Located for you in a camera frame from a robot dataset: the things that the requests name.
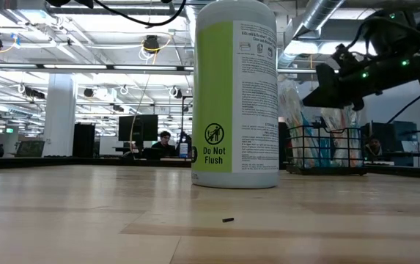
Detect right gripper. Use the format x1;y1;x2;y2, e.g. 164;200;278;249
302;43;383;112

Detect white toothbrush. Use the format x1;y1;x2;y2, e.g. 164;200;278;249
345;106;364;168

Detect blue toothbrush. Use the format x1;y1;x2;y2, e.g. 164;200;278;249
300;112;320;168

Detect green white wipes canister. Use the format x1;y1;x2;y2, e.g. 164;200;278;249
190;0;281;190

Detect long ceiling light strip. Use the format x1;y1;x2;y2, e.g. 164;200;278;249
0;62;195;73
277;68;319;75

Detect bright ceiling light panel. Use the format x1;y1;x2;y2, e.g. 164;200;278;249
285;39;342;56

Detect teal container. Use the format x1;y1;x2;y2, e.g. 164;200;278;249
317;137;332;169

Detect person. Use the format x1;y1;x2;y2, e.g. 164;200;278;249
364;136;383;160
151;130;177;159

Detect black monitors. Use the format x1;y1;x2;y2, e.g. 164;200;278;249
361;122;396;162

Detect blue panel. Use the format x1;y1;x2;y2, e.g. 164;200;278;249
392;120;419;168

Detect black monitor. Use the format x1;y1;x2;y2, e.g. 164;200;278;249
117;114;159;143

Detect black cabinet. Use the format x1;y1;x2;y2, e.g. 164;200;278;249
72;122;97;157

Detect white building column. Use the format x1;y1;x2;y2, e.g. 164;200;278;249
43;72;78;158

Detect black wire basket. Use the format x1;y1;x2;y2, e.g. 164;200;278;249
284;124;369;177

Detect long black right arm cable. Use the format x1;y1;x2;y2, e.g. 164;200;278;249
386;76;420;125

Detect black left camera cable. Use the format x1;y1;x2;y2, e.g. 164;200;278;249
92;0;188;28

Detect black aluminium frame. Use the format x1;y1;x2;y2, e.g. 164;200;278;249
0;155;420;181

